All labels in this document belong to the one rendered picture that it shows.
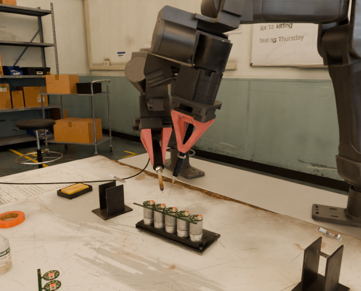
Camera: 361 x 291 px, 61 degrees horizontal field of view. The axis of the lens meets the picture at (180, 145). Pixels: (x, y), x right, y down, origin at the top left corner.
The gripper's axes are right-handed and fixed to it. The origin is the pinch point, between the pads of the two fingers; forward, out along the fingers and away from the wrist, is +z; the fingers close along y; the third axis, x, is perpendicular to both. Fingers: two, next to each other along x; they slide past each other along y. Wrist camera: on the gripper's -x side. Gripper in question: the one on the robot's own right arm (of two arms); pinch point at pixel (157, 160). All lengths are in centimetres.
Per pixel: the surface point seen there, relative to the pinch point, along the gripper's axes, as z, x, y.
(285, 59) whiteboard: -131, 181, 148
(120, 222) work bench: 12.4, 3.8, -8.7
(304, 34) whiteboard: -143, 159, 158
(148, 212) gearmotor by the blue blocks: 11.1, -3.6, -3.0
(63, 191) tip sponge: 2.7, 18.5, -23.6
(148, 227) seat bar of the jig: 13.9, -2.7, -3.1
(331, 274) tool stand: 22.6, -24.1, 20.6
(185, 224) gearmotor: 14.1, -8.7, 3.4
